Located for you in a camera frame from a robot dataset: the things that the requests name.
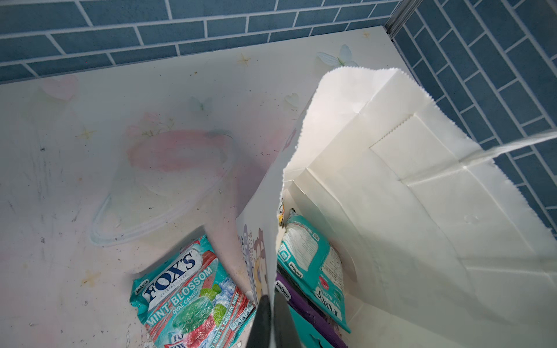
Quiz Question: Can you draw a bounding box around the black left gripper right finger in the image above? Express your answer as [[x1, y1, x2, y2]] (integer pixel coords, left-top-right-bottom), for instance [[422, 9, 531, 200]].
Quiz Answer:
[[273, 289, 302, 348]]

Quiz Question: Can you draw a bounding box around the white printed paper bag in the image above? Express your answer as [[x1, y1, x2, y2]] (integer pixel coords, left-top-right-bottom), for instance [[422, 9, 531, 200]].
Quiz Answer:
[[236, 68, 556, 347]]

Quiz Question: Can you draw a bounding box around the purple snack packet in bag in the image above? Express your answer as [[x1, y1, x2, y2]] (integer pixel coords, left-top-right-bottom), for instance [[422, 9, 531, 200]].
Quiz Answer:
[[275, 272, 348, 347]]

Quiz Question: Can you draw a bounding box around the aluminium right corner post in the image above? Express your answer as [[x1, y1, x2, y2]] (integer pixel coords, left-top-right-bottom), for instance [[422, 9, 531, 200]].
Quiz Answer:
[[384, 0, 423, 39]]

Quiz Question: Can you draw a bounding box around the teal snack packet in bag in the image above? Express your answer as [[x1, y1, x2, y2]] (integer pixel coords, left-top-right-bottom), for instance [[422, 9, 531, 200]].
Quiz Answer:
[[277, 212, 351, 333]]

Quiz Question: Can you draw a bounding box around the green Fox's mint candy bag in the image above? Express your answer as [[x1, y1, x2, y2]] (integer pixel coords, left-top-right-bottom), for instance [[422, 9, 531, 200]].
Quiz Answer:
[[130, 236, 255, 348]]

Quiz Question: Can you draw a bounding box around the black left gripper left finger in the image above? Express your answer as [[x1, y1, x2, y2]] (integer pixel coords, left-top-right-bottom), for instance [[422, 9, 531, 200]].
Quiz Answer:
[[246, 295, 272, 348]]

